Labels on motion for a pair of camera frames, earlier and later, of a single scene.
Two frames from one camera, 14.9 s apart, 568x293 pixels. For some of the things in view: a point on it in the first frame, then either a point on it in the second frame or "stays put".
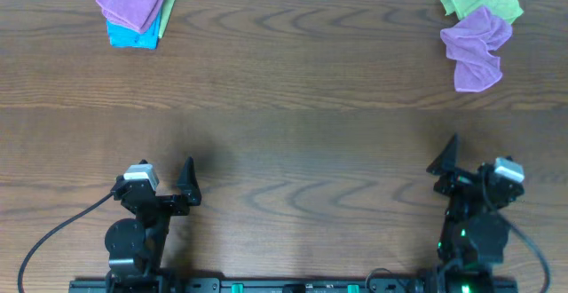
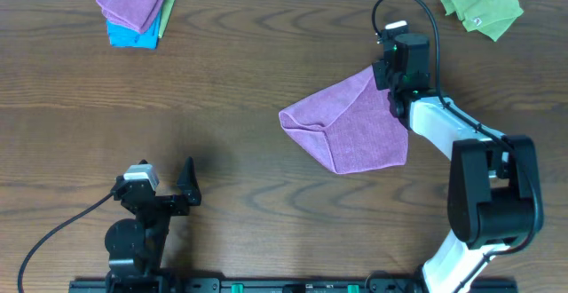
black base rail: (363, 285) stays put
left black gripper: (164, 201) stays put
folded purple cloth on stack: (134, 0) stays put
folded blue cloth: (147, 39) stays put
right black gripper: (464, 183) to (381, 75)
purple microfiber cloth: (469, 42) to (351, 122)
